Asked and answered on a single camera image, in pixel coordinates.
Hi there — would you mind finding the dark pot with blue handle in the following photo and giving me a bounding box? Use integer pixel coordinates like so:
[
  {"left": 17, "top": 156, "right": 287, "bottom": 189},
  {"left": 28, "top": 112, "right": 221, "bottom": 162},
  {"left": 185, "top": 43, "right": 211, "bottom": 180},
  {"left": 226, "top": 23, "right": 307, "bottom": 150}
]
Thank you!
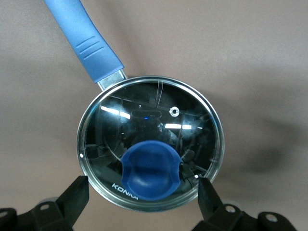
[{"left": 43, "top": 0, "right": 226, "bottom": 214}]

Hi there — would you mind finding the brown table mat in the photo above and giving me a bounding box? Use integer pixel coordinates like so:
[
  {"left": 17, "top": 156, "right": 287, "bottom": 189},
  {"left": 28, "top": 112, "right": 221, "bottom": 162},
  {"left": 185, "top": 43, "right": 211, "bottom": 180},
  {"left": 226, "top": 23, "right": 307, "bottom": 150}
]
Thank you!
[{"left": 0, "top": 0, "right": 308, "bottom": 231}]

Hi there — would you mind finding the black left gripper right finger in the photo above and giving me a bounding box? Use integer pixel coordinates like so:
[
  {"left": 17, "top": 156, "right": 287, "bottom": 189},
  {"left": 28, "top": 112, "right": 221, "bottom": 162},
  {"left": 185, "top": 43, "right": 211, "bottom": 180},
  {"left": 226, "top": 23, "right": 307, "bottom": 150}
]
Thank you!
[{"left": 192, "top": 177, "right": 298, "bottom": 231}]

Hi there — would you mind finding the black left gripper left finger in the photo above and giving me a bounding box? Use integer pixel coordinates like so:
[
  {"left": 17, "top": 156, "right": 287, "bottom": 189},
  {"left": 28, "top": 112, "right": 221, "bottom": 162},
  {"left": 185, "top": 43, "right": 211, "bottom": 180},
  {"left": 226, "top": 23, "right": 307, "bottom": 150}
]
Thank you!
[{"left": 0, "top": 175, "right": 90, "bottom": 231}]

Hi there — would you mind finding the glass lid with blue knob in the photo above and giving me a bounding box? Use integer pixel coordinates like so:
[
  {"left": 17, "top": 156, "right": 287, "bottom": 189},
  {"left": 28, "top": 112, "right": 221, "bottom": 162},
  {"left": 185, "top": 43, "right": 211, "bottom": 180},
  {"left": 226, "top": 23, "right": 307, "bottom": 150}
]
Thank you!
[{"left": 76, "top": 76, "right": 226, "bottom": 214}]

